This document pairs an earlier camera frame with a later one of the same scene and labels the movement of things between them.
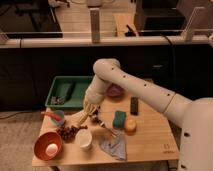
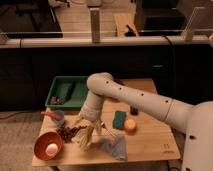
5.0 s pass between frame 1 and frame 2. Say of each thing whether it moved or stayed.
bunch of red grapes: stayed
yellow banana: moved
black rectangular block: stayed
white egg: stayed
